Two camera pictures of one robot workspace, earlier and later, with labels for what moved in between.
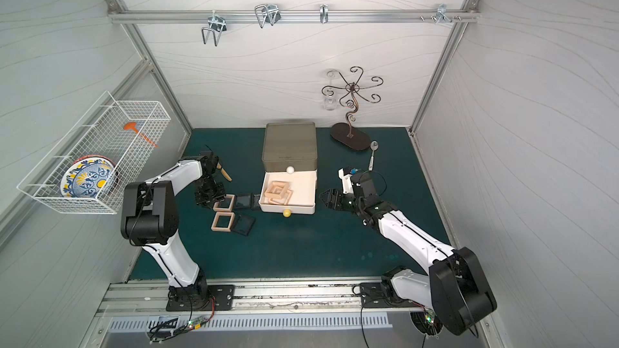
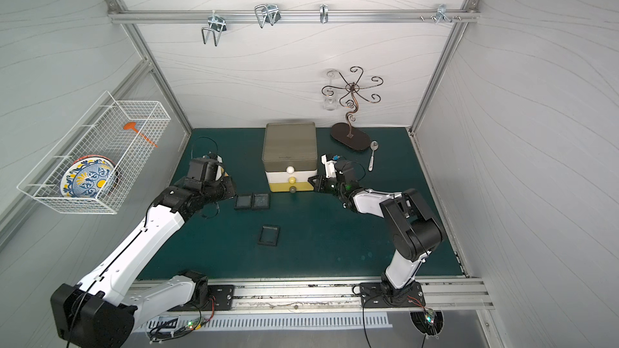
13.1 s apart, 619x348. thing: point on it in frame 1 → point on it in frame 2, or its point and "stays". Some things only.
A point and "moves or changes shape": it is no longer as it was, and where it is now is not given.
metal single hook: x=324 y=13 stays
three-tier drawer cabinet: x=289 y=167 moves or changes shape
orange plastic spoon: x=131 y=126 stays
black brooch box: x=243 y=224 → x=269 y=234
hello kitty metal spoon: x=374 y=147 stays
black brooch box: x=243 y=200 stays
